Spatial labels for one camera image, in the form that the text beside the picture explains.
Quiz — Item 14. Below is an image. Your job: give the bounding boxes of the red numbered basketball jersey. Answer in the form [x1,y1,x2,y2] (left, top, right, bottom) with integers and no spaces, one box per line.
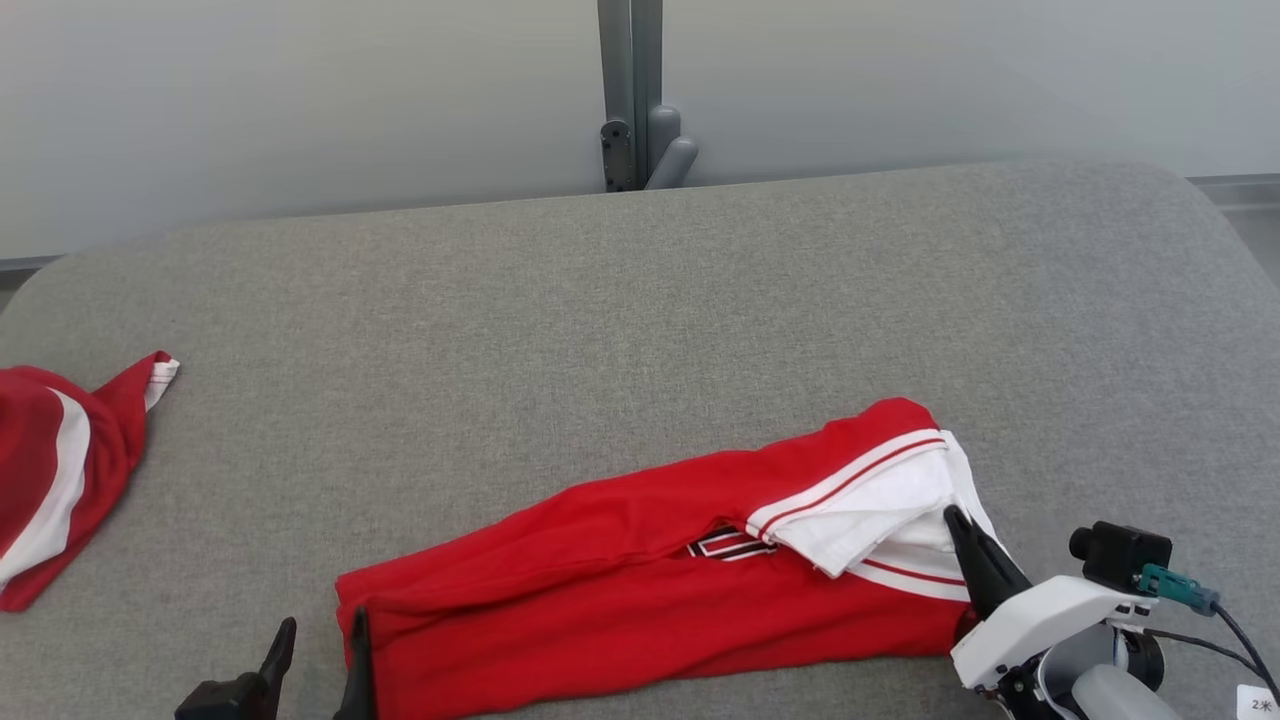
[335,397,1001,720]

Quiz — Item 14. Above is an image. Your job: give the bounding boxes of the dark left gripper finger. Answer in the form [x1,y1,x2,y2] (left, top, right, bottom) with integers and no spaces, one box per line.
[258,616,299,693]
[333,606,378,720]

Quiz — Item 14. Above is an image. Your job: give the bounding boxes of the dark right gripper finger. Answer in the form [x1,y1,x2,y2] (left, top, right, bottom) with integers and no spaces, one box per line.
[943,504,1033,621]

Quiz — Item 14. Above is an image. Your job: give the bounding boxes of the grey rounded tube bracket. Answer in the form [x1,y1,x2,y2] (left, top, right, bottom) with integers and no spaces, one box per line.
[645,105,699,191]

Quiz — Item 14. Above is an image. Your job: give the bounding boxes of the grey wall baseboard rail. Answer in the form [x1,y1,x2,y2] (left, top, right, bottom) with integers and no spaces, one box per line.
[0,255,61,291]
[1190,175,1280,211]

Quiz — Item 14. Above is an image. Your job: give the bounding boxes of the grey fabric sofa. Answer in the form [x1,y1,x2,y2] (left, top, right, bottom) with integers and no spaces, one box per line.
[0,160,1280,720]

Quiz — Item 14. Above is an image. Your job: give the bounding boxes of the grey metal partition post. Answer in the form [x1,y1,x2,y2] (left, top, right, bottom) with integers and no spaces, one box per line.
[597,0,664,193]

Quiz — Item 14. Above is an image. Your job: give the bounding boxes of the thin black camera cable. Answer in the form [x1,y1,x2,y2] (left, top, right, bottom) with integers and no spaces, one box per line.
[1145,600,1280,701]

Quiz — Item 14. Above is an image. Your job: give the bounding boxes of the dark grey hinge plate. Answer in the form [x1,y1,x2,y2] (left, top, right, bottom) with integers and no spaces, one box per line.
[600,120,638,193]

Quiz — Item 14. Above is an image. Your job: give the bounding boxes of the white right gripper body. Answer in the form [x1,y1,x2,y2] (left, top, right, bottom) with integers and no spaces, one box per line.
[950,575,1161,720]

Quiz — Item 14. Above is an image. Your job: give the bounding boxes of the teal right camera connector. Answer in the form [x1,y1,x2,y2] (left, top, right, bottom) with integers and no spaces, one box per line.
[1138,562,1223,616]

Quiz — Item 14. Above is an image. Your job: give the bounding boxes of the red shorts with white stripe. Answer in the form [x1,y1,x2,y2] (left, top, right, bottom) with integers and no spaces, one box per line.
[0,350,181,613]

